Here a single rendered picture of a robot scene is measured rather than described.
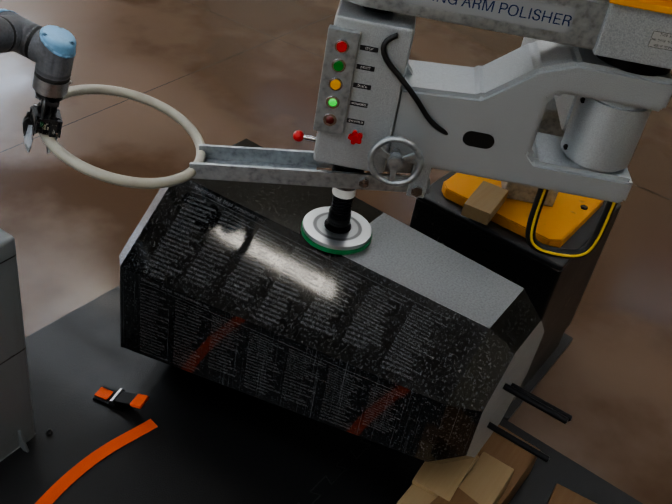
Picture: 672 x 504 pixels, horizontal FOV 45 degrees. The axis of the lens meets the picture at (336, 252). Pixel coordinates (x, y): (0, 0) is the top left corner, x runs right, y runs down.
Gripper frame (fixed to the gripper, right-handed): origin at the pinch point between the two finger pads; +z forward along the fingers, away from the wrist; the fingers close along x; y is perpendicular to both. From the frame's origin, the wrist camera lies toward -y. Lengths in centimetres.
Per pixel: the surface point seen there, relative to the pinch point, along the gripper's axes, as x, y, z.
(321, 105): 60, 36, -45
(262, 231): 64, 25, 8
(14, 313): -3, 21, 46
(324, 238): 76, 39, -2
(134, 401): 42, 23, 90
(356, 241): 85, 43, -4
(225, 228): 55, 18, 13
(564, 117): 128, 49, -58
